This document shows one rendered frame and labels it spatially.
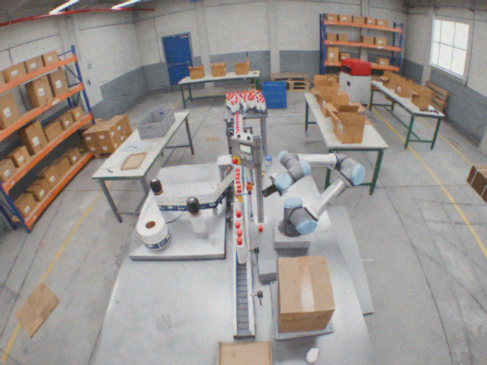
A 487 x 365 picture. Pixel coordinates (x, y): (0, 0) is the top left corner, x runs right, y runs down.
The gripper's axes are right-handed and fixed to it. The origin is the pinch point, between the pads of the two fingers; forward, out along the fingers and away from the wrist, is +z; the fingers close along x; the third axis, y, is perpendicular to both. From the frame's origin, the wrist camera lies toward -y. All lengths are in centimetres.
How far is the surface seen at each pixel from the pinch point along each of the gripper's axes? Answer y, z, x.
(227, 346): -62, -43, -60
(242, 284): -44, -18, -40
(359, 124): 132, 108, 10
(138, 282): -105, -12, -12
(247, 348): -54, -44, -65
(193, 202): -48, -5, 15
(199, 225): -54, 6, 1
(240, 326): -52, -39, -54
